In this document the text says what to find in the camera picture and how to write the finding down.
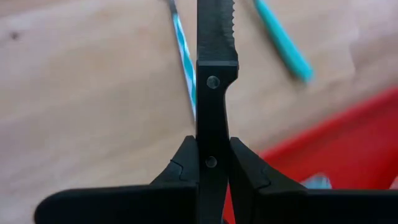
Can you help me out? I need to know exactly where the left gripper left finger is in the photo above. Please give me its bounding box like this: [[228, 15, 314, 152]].
[[34, 135, 200, 224]]

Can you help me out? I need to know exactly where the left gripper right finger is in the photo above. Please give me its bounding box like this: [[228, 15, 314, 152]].
[[228, 136, 398, 224]]

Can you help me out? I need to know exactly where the teal cloth napkin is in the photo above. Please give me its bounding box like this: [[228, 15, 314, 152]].
[[300, 173, 333, 190]]

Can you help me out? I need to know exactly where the black serrated knife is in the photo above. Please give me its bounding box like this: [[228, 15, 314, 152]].
[[195, 0, 240, 224]]

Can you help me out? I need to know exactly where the fork with striped handle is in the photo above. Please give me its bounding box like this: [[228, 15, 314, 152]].
[[167, 0, 198, 121]]

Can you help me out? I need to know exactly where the spoon with teal handle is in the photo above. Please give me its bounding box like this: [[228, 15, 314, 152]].
[[252, 0, 315, 84]]

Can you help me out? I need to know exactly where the red plastic tray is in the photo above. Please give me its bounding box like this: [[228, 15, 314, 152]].
[[222, 86, 398, 224]]

